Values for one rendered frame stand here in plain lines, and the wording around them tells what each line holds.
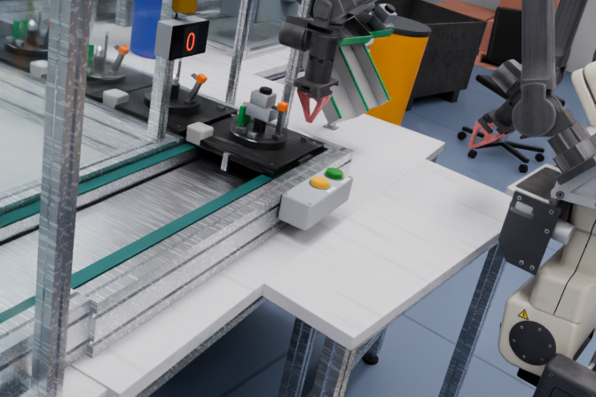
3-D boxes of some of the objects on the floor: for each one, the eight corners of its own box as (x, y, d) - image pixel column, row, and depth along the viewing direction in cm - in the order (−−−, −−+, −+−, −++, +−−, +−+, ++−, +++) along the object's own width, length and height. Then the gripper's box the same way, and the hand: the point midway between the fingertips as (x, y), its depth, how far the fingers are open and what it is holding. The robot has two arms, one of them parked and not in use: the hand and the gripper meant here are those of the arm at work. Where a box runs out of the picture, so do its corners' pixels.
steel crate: (466, 100, 600) (490, 21, 574) (403, 115, 529) (427, 27, 502) (389, 69, 644) (408, -5, 617) (321, 80, 573) (339, -4, 546)
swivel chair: (554, 163, 498) (603, 29, 460) (516, 180, 454) (567, 34, 416) (478, 130, 531) (518, 4, 493) (436, 144, 487) (476, 5, 449)
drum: (415, 129, 505) (443, 29, 476) (384, 142, 470) (411, 35, 441) (361, 108, 527) (384, 11, 498) (327, 118, 491) (350, 14, 463)
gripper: (325, 63, 150) (311, 132, 156) (345, 56, 159) (332, 121, 165) (296, 54, 153) (285, 122, 159) (317, 48, 161) (306, 112, 167)
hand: (309, 119), depth 161 cm, fingers closed
